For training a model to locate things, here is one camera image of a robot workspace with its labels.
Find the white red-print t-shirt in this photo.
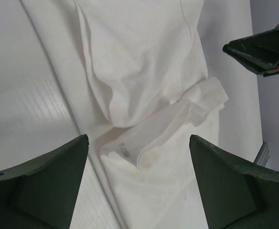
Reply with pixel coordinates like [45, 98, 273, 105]
[22, 0, 227, 229]

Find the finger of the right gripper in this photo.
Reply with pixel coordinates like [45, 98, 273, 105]
[223, 24, 279, 77]

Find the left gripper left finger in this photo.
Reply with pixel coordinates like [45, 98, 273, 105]
[0, 135, 89, 229]

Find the aluminium front rail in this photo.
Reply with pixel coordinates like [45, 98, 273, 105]
[254, 142, 269, 167]

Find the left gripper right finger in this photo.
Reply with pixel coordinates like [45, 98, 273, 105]
[189, 135, 279, 229]

